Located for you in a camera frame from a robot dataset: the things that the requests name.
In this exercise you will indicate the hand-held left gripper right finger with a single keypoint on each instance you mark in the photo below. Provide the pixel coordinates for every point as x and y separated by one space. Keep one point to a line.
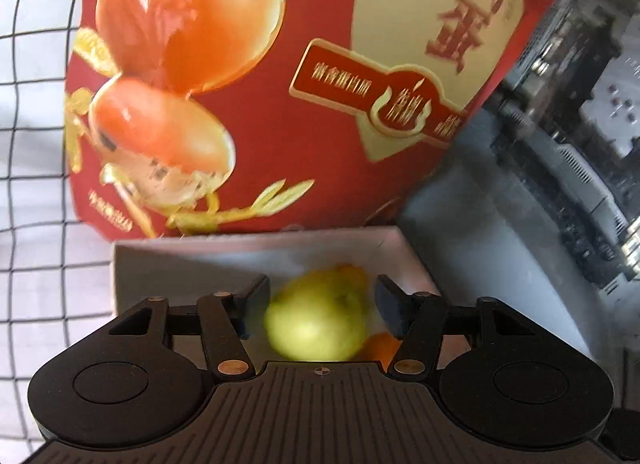
390 301

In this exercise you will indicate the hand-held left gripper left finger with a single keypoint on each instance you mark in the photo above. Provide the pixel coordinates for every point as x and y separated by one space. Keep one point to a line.
255 299

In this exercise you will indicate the green pear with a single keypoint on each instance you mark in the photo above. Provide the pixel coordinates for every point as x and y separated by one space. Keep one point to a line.
310 314

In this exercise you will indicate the red printed cardboard box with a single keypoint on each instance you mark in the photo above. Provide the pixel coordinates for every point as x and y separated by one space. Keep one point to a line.
325 4

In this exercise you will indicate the open grey computer case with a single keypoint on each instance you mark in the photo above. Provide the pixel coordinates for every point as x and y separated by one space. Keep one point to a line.
550 169

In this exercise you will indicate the white checked tablecloth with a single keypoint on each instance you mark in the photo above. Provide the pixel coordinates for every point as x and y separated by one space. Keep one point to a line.
35 144

